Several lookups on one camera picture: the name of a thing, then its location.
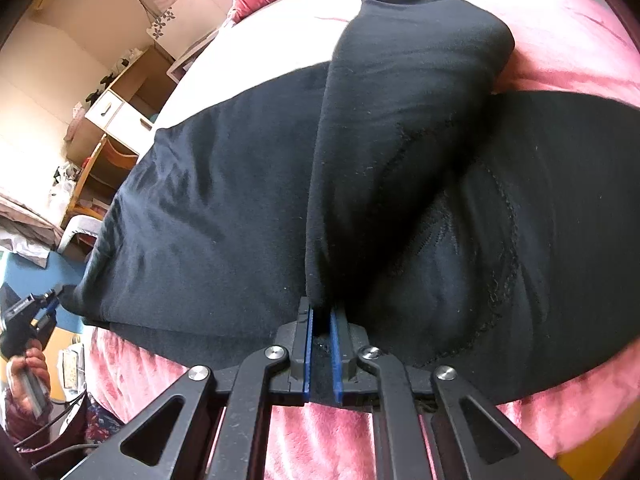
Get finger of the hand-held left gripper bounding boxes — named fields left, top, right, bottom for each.
left=42, top=284, right=66, bottom=313

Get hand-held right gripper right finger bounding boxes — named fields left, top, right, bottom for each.
left=329, top=305, right=576, bottom=480

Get person's left hand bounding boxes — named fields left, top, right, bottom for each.
left=5, top=347, right=51, bottom=411

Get grey rumpled cloth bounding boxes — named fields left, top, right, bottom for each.
left=0, top=187, right=66, bottom=271

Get pink fleece blanket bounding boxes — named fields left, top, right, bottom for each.
left=85, top=0, right=640, bottom=480

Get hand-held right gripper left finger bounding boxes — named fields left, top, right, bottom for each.
left=60, top=296, right=316, bottom=480

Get white plastic stool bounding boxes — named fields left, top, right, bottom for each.
left=57, top=215, right=106, bottom=256

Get floral patterned cloth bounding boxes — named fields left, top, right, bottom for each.
left=82, top=394, right=126, bottom=447

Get white drawer unit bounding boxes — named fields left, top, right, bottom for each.
left=84, top=89, right=156, bottom=156

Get wooden chair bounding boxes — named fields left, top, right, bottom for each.
left=60, top=132, right=138, bottom=231

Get black pants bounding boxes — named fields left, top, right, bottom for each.
left=59, top=0, right=640, bottom=406

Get person's left forearm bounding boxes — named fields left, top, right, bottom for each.
left=0, top=387, right=43, bottom=456

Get black cable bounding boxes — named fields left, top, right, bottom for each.
left=12, top=390, right=101, bottom=466

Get wooden desk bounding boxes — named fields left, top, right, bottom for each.
left=65, top=45, right=173, bottom=161

